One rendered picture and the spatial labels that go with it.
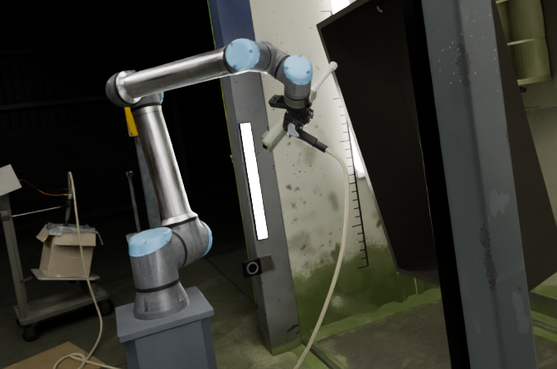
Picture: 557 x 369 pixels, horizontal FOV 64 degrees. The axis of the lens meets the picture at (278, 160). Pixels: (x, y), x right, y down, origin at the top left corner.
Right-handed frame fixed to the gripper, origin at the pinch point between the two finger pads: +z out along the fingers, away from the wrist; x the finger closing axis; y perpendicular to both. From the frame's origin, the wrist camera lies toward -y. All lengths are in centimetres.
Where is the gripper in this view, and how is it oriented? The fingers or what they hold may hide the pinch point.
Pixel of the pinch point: (290, 129)
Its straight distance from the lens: 170.7
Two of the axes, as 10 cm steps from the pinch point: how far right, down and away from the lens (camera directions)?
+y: 8.2, 4.9, -2.9
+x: 5.7, -7.1, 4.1
